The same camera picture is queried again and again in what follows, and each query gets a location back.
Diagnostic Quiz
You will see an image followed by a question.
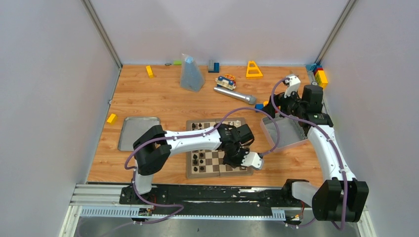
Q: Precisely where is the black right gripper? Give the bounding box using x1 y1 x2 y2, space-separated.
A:
262 86 305 119

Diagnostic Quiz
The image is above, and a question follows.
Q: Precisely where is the silver metal tin lid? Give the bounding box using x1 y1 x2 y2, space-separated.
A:
118 117 161 152

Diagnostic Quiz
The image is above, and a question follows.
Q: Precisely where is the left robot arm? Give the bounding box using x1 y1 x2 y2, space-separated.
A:
130 122 263 204

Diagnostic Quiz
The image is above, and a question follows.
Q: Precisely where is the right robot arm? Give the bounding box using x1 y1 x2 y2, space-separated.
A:
264 85 369 223

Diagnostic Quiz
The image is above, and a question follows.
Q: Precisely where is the wooden chess board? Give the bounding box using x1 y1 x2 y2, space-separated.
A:
186 117 253 179

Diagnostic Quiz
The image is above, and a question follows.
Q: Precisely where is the colourful brick stack right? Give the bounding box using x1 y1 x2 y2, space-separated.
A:
313 65 328 89

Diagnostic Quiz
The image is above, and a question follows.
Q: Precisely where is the silver toy microphone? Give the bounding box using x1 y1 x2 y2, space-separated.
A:
213 87 256 105

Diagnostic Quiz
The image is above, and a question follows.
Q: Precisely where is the yellow triangle toy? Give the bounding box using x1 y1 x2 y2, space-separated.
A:
246 61 263 79

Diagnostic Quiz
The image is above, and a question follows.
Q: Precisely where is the white blue toy car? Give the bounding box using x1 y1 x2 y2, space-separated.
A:
215 74 236 90

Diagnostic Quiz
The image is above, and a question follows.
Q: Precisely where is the blue bubble-wrapped cone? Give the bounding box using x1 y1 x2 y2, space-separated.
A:
180 54 205 92

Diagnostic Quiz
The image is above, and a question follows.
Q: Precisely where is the blue grey brick stack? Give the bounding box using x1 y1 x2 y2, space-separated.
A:
208 60 220 73

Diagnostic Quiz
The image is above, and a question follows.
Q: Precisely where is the yellow curved block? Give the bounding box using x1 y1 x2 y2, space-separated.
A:
145 65 155 78

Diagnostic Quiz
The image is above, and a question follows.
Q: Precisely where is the yellow wooden block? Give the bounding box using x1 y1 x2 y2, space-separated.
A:
106 113 118 124

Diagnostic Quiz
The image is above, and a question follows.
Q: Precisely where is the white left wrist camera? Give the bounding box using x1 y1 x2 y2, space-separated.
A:
241 152 264 170

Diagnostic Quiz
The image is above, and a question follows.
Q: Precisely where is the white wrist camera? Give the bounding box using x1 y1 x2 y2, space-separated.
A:
284 74 301 98
241 152 264 170

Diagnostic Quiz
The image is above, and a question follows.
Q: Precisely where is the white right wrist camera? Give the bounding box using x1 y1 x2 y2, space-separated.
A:
284 74 301 98

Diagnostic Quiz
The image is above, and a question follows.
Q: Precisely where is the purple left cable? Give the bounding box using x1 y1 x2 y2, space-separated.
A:
124 107 281 226

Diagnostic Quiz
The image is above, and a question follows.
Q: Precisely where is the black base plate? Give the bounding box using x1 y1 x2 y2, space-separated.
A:
119 184 311 217

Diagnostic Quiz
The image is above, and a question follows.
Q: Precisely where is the aluminium frame post right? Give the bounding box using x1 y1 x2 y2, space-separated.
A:
315 0 358 65

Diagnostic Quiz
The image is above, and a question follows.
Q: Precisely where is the aluminium frame post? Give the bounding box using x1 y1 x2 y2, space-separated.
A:
315 0 358 65
81 0 123 71

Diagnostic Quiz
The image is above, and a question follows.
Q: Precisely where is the aluminium frame post left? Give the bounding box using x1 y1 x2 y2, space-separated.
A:
81 0 123 71

